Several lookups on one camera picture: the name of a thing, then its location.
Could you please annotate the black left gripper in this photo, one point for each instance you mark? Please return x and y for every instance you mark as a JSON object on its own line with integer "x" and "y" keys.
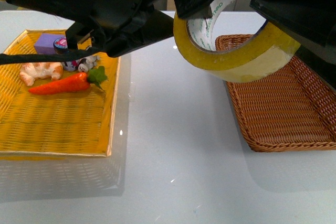
{"x": 116, "y": 27}

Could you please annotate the clear packing tape roll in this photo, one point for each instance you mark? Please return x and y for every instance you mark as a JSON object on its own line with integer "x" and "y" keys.
{"x": 263, "y": 54}

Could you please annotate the purple foam block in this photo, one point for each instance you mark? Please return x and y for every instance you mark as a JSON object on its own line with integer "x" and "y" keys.
{"x": 45, "y": 43}

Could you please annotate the toy croissant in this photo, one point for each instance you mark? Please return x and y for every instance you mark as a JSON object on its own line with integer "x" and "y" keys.
{"x": 30, "y": 72}

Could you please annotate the toy carrot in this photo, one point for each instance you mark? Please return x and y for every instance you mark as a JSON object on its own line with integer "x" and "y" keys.
{"x": 77, "y": 82}

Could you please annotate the dark jam jar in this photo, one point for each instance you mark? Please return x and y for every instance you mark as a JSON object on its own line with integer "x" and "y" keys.
{"x": 61, "y": 48}

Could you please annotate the yellow woven basket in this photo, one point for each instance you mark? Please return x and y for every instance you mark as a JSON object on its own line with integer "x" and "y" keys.
{"x": 63, "y": 125}

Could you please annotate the grey husky dog figurine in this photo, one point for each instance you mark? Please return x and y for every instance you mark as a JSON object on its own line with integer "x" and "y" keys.
{"x": 87, "y": 63}

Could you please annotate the brown wicker basket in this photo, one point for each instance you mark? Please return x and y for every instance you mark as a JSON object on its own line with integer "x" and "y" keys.
{"x": 290, "y": 110}

